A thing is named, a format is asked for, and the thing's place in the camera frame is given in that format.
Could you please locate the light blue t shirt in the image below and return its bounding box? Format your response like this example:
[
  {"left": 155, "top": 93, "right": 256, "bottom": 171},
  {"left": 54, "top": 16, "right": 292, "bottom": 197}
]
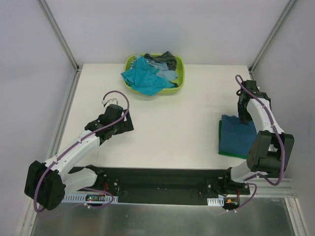
[{"left": 129, "top": 55, "right": 178, "bottom": 82}]

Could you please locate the turquoise t shirt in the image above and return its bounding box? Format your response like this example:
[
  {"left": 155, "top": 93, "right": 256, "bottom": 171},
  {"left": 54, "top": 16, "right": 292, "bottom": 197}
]
[{"left": 121, "top": 56, "right": 175, "bottom": 96}]

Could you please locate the left aluminium frame post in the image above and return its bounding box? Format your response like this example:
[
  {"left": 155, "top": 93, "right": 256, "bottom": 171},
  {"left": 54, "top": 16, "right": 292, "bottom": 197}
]
[{"left": 36, "top": 0, "right": 83, "bottom": 72}]

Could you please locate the dark blue t shirt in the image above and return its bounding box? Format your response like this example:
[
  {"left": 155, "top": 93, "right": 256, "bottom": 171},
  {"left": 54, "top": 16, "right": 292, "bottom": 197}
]
[{"left": 220, "top": 115, "right": 256, "bottom": 157}]

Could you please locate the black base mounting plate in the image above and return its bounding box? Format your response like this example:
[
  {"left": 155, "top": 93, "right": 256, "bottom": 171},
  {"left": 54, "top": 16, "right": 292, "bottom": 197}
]
[{"left": 88, "top": 165, "right": 250, "bottom": 206}]

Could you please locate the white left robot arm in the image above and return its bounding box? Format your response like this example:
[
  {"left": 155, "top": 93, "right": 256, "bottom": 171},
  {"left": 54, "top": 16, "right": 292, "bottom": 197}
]
[{"left": 24, "top": 104, "right": 134, "bottom": 210}]

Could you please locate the left slotted cable duct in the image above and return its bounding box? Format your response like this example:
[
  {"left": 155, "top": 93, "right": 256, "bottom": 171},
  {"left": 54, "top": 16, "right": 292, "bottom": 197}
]
[{"left": 62, "top": 193, "right": 118, "bottom": 204}]

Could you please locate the right slotted cable duct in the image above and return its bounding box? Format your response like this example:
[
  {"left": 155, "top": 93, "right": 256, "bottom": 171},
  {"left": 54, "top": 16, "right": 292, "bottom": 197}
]
[{"left": 207, "top": 197, "right": 224, "bottom": 207}]

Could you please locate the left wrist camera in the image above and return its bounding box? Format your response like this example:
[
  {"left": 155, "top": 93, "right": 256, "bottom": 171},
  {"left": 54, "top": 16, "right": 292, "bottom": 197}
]
[{"left": 101, "top": 98, "right": 118, "bottom": 107}]

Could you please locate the right aluminium frame post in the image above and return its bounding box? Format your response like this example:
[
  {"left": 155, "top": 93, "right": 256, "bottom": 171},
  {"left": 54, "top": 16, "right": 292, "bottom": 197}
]
[{"left": 248, "top": 0, "right": 298, "bottom": 75}]

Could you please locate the slotted cable duct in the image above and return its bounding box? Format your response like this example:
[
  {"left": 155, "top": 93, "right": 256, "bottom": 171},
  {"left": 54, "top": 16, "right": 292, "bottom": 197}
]
[
  {"left": 207, "top": 197, "right": 224, "bottom": 207},
  {"left": 62, "top": 193, "right": 118, "bottom": 204}
]

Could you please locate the dark grey t shirt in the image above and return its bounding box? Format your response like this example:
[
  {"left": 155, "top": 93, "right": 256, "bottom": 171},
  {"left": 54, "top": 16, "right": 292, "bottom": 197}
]
[{"left": 144, "top": 51, "right": 177, "bottom": 71}]

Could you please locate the lime green plastic basket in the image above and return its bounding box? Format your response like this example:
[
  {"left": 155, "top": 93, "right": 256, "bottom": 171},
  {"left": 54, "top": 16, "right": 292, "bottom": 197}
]
[{"left": 124, "top": 54, "right": 185, "bottom": 95}]

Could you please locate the folded green t shirt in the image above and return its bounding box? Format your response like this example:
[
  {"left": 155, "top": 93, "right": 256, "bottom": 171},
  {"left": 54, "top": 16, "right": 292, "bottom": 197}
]
[{"left": 218, "top": 120, "right": 246, "bottom": 159}]

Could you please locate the aluminium frame post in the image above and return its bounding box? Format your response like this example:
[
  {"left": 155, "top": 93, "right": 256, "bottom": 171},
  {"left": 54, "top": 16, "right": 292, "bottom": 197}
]
[
  {"left": 36, "top": 0, "right": 83, "bottom": 72},
  {"left": 248, "top": 0, "right": 298, "bottom": 75}
]

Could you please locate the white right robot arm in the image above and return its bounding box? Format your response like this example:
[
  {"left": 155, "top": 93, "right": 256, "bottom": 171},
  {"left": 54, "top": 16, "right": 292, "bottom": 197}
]
[{"left": 219, "top": 75, "right": 294, "bottom": 195}]

